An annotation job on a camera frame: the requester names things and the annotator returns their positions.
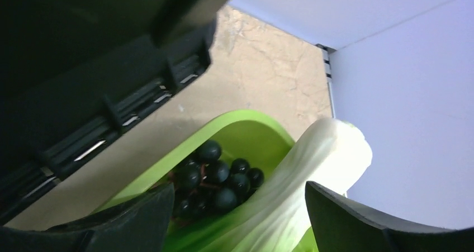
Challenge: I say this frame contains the green plastic tray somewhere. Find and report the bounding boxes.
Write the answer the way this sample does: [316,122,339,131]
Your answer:
[91,110,319,252]

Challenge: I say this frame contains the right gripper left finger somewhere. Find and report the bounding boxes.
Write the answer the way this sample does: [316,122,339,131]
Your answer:
[1,184,174,251]

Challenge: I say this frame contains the toy black grapes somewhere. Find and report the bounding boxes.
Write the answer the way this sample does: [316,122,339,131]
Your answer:
[167,140,265,221]

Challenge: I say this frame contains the toy bok choy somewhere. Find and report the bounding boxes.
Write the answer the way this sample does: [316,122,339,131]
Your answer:
[207,117,373,252]

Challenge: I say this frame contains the black plastic toolbox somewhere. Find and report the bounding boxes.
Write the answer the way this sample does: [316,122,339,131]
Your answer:
[1,0,228,225]

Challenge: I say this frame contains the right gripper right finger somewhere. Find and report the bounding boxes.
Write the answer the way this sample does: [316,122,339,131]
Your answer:
[305,181,473,252]

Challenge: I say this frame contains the aluminium frame rail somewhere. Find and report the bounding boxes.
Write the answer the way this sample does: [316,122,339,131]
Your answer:
[316,44,336,118]

